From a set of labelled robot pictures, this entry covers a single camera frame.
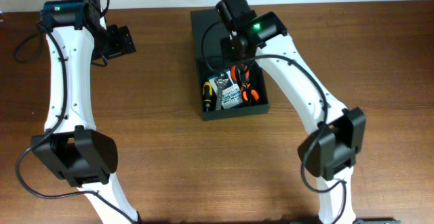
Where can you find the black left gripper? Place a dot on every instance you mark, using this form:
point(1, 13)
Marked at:
point(121, 41)

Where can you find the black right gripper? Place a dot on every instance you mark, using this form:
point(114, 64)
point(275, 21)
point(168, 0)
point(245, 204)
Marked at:
point(242, 78)

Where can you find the red handled small cutting pliers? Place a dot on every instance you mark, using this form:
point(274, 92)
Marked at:
point(240, 74)

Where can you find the silver adjustable wrench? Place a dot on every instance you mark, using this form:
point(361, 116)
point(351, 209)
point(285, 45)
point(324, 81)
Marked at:
point(220, 83)

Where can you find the orange black long nose pliers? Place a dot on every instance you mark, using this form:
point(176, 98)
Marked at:
point(249, 95)

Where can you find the yellow black stubby screwdriver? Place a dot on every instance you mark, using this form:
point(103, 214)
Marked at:
point(207, 93)

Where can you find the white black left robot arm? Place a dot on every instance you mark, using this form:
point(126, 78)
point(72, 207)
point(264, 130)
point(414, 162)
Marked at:
point(71, 148)

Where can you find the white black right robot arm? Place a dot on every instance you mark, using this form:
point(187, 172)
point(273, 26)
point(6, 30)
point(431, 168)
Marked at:
point(335, 133)

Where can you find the black open cardboard box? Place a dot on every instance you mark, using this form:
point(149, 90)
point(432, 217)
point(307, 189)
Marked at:
point(211, 41)

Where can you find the white blue screwdriver set box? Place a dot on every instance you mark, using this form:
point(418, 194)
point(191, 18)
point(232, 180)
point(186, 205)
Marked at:
point(231, 96)

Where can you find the black base plate bottom edge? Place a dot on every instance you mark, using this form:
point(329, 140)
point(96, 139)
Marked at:
point(358, 221)

